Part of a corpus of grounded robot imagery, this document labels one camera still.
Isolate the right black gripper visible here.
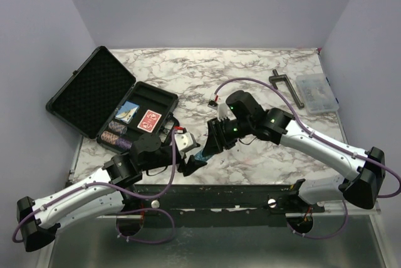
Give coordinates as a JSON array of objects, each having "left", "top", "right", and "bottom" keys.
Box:
[{"left": 202, "top": 116, "right": 253, "bottom": 157}]

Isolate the light blue poker chip stack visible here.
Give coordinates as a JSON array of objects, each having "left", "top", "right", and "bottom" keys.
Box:
[{"left": 194, "top": 150, "right": 209, "bottom": 162}]

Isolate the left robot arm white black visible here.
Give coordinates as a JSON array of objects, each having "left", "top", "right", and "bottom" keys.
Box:
[{"left": 13, "top": 130, "right": 208, "bottom": 252}]

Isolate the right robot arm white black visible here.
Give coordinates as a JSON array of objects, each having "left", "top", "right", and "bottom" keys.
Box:
[{"left": 202, "top": 90, "right": 385, "bottom": 213}]

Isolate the red playing card deck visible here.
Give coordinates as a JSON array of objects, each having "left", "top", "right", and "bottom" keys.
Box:
[{"left": 137, "top": 110, "right": 162, "bottom": 133}]

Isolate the purple chip stack in case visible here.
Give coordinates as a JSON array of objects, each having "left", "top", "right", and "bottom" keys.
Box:
[{"left": 115, "top": 138, "right": 132, "bottom": 150}]

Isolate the orange blue chip stack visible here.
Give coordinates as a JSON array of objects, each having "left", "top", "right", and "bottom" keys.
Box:
[{"left": 108, "top": 121, "right": 127, "bottom": 135}]

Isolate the blue playing card deck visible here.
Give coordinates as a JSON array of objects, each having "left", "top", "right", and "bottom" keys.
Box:
[{"left": 115, "top": 101, "right": 140, "bottom": 124}]

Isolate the pink black chip stack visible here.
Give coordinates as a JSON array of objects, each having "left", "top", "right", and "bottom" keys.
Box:
[{"left": 100, "top": 131, "right": 120, "bottom": 145}]

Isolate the black foam-lined poker case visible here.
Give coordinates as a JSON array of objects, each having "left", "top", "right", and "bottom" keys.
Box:
[{"left": 46, "top": 46, "right": 179, "bottom": 153}]

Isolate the clear plastic parts box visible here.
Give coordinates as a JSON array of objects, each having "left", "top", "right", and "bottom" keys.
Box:
[{"left": 295, "top": 73, "right": 339, "bottom": 115}]

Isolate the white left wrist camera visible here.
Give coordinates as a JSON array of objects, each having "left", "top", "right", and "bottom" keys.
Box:
[{"left": 174, "top": 127, "right": 195, "bottom": 153}]

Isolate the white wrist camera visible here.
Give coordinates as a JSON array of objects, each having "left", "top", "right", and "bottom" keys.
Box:
[
  {"left": 174, "top": 127, "right": 195, "bottom": 153},
  {"left": 207, "top": 93, "right": 229, "bottom": 121}
]

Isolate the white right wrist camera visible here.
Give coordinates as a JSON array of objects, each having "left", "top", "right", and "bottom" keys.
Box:
[{"left": 207, "top": 93, "right": 229, "bottom": 121}]

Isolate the dark metal handle bracket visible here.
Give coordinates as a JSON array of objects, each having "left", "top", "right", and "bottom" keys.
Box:
[{"left": 268, "top": 69, "right": 306, "bottom": 110}]

